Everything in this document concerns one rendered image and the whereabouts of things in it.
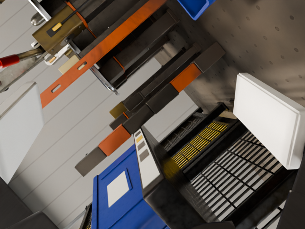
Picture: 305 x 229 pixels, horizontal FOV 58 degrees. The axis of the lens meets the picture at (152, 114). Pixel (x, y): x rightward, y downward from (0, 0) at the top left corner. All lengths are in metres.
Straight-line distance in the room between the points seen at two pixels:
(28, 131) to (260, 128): 0.13
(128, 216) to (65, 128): 2.37
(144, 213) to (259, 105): 0.27
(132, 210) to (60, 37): 0.47
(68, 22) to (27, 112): 0.59
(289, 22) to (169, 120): 2.20
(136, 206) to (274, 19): 0.38
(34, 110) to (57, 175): 2.65
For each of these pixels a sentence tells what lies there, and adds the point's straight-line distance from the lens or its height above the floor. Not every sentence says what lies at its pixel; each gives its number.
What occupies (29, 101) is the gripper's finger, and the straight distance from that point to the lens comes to 0.17.
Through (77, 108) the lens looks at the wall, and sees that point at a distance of 2.73.
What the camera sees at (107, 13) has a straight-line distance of 0.93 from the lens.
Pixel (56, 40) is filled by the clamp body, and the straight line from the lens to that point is 0.74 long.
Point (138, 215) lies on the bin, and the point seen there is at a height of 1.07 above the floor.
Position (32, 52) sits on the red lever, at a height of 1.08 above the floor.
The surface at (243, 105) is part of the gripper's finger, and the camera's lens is 0.18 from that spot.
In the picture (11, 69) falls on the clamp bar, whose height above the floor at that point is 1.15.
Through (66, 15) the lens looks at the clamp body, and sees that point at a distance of 0.75.
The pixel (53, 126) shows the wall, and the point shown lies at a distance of 2.79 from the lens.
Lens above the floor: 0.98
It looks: 2 degrees down
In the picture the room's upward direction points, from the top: 131 degrees counter-clockwise
